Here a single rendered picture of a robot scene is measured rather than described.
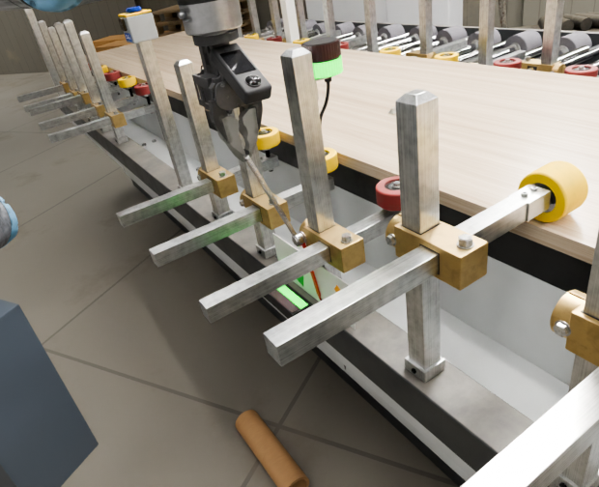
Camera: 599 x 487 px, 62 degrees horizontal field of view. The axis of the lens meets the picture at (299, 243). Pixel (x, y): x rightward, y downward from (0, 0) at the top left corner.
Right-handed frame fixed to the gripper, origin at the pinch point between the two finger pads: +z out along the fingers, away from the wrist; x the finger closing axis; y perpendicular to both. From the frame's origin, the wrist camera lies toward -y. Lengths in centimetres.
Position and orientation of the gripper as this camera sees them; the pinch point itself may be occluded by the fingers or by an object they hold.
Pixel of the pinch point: (246, 155)
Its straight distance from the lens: 87.9
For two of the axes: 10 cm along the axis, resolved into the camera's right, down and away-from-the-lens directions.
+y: -5.5, -3.8, 7.4
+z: 1.4, 8.4, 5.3
